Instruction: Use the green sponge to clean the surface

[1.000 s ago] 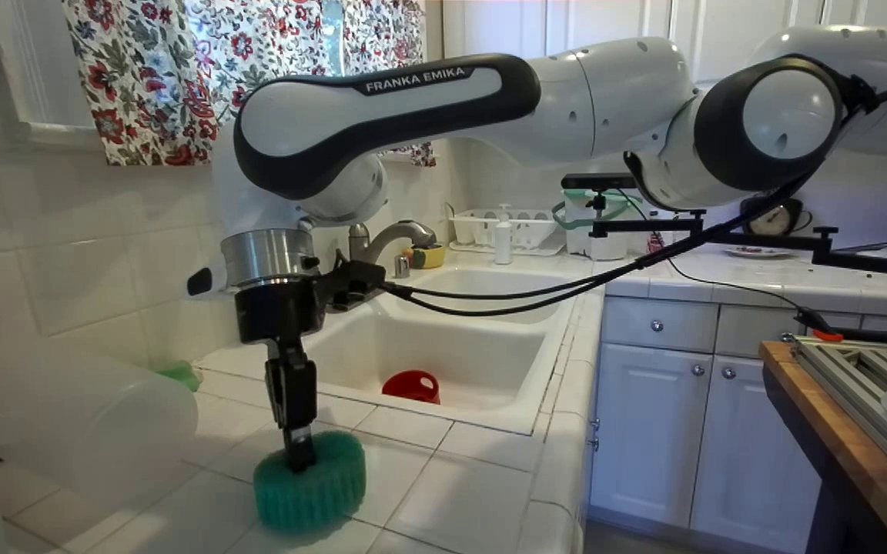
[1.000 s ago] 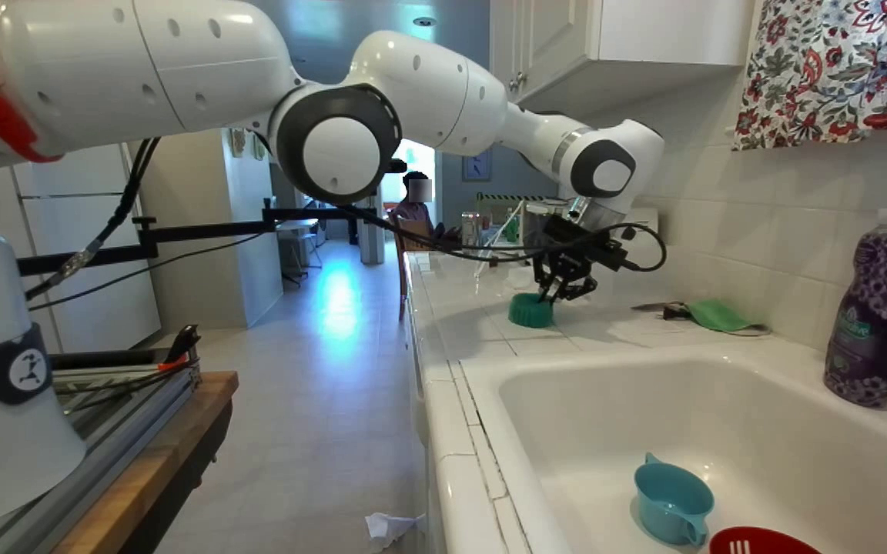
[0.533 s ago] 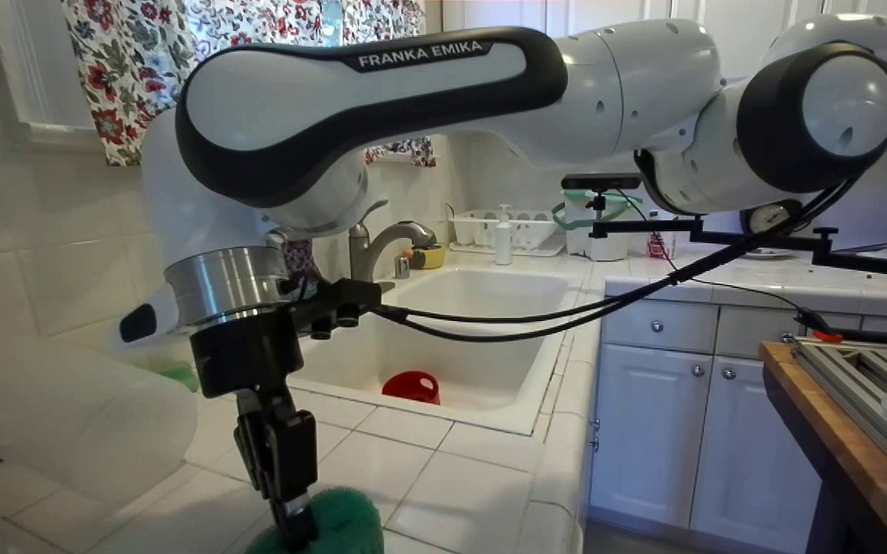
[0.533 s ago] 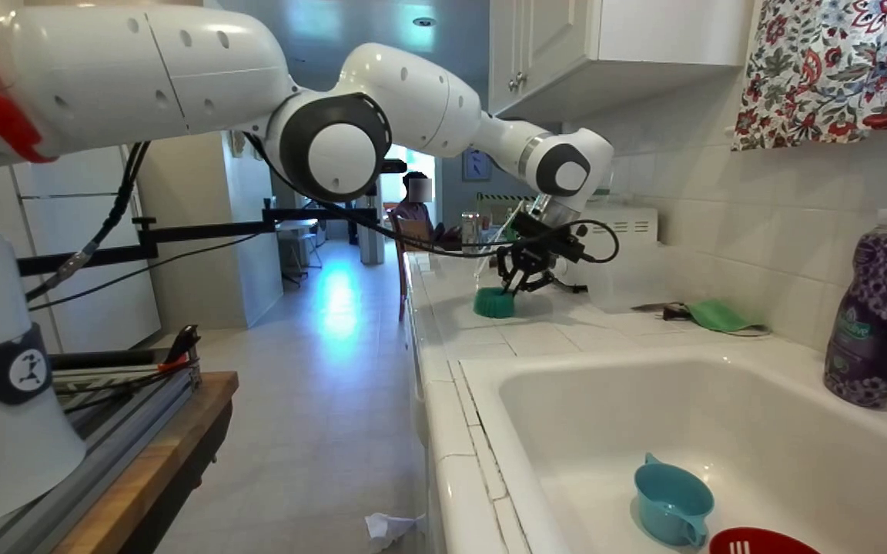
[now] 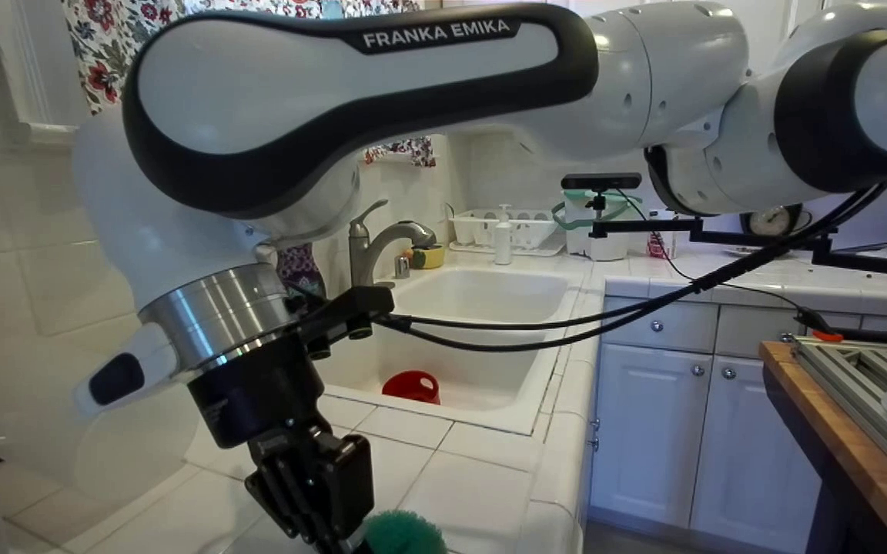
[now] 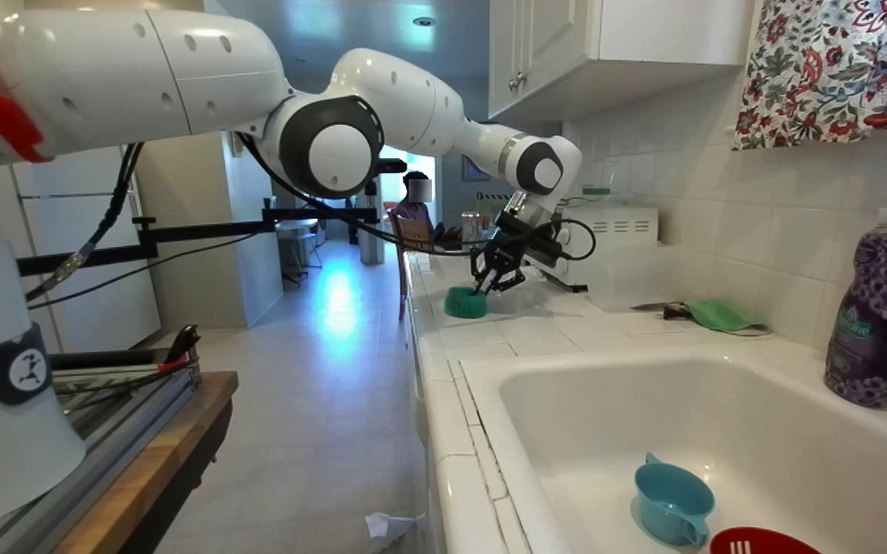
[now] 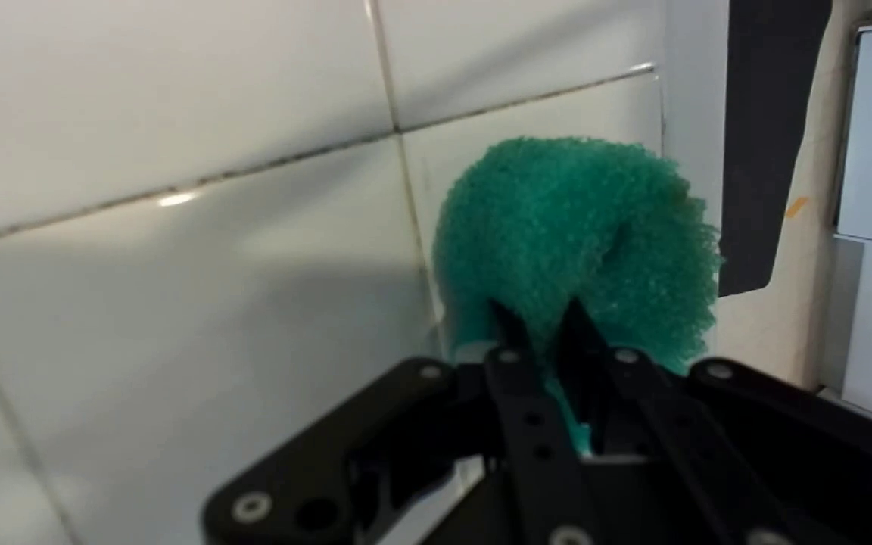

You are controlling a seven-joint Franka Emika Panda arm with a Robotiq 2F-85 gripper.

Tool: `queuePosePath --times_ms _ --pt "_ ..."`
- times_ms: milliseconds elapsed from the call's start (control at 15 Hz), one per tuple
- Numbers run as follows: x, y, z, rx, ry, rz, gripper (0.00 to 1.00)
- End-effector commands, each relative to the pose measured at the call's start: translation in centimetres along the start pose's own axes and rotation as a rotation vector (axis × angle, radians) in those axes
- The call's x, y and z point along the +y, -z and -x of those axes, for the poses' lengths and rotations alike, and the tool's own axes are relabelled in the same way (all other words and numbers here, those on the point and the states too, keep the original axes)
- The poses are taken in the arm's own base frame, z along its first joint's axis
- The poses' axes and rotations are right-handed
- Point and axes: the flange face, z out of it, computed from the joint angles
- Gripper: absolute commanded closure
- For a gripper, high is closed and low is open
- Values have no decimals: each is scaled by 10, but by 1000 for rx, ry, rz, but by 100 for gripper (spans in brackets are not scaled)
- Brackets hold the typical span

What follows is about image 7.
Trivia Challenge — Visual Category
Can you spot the round green sponge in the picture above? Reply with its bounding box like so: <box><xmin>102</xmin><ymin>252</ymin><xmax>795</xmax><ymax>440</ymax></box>
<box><xmin>434</xmin><ymin>133</ymin><xmax>726</xmax><ymax>456</ymax></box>

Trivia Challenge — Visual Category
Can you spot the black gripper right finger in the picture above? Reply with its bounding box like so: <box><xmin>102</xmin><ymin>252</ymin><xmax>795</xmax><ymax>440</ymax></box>
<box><xmin>555</xmin><ymin>299</ymin><xmax>872</xmax><ymax>545</ymax></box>

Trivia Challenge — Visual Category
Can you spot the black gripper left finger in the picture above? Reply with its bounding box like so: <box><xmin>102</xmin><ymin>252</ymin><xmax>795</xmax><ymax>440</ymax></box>
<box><xmin>199</xmin><ymin>299</ymin><xmax>600</xmax><ymax>545</ymax></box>

